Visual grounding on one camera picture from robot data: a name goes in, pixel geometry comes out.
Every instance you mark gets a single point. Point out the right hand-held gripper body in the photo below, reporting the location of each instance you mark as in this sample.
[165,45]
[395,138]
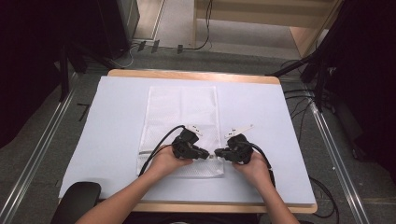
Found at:
[239,146]

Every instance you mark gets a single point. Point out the person's left hand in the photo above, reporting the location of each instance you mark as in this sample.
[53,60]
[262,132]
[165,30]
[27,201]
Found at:
[168,161]

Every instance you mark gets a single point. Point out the metal floor rail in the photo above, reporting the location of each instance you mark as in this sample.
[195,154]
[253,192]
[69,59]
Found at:
[337,161]
[34,161]

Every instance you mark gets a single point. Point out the black curtain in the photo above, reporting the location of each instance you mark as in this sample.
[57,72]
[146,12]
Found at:
[28,62]
[370,77]

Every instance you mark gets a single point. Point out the white mesh laundry bag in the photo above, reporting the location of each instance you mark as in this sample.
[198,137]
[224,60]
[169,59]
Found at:
[182,107]

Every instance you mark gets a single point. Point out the black chair armrest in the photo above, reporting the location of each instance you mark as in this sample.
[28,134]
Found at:
[76,200]

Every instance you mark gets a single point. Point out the pale blue table sheet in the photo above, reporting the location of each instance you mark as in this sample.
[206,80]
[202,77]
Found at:
[118,99]

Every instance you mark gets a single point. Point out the black metal stand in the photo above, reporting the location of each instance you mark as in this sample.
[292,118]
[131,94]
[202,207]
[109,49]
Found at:
[64,74]
[319,84]

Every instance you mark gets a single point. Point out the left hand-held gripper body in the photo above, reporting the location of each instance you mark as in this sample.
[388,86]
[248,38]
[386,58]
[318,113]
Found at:
[185,143]

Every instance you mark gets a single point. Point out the light wooden shelf frame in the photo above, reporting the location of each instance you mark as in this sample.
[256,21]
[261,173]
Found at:
[249,14]

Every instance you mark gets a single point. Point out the person's right hand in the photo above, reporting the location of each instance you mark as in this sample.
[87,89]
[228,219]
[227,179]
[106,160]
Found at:
[255,169]

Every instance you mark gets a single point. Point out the black cabinet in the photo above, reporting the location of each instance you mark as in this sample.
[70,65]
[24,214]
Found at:
[116,25]

